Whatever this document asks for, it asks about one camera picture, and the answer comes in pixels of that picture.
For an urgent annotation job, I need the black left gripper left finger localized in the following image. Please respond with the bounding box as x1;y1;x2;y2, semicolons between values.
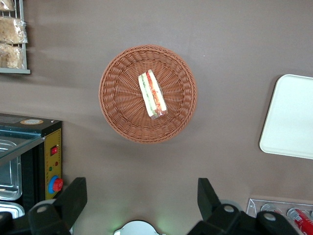
28;177;88;235

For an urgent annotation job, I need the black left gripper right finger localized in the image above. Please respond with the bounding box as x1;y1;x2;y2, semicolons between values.
187;178;245;235

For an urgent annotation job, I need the triangle sandwich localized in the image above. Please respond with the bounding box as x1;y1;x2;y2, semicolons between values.
138;69;168;120

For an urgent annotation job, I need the round brown wicker basket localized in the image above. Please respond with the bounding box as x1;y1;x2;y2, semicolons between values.
98;44;198;144

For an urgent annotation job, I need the cream rectangular plastic tray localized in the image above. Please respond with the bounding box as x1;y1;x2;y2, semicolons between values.
259;74;313;160

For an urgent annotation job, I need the red round appliance knob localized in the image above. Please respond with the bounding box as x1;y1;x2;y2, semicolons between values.
47;175;64;194

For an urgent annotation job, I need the clear acrylic can holder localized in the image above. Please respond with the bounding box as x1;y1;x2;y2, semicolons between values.
246;197;313;235

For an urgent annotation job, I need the steel food pan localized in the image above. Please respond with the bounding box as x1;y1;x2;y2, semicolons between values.
0;202;25;218
0;139;23;201

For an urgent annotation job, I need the silver top soda can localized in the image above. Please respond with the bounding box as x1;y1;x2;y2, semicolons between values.
260;203;278;213

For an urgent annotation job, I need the black food warmer yellow panel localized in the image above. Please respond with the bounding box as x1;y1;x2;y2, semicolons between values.
0;113;64;221

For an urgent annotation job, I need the white round robot part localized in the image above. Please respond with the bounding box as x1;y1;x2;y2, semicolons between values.
113;220;161;235

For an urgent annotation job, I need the red soda can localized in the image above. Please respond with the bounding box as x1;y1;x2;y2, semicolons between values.
286;207;313;235

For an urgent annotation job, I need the wrapped bread package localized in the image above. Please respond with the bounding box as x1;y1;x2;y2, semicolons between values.
0;0;16;12
0;16;28;45
0;43;25;70

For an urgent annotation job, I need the grey wire display rack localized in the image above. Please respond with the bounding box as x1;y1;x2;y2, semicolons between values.
0;0;31;74

